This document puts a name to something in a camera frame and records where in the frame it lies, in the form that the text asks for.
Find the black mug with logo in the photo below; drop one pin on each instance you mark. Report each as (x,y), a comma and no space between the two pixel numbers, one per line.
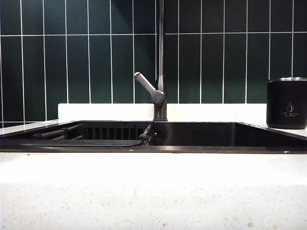
(285,103)

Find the black kitchen sink basin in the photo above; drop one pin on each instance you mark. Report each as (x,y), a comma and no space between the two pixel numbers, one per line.
(216,134)

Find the dark metal faucet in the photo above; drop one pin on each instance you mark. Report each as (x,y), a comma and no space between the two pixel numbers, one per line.
(160,48)

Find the black slatted drain basket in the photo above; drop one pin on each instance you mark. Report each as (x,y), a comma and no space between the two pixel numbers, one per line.
(108,133)

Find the metal rod drying rack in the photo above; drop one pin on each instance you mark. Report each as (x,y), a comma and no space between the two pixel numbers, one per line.
(60,131)

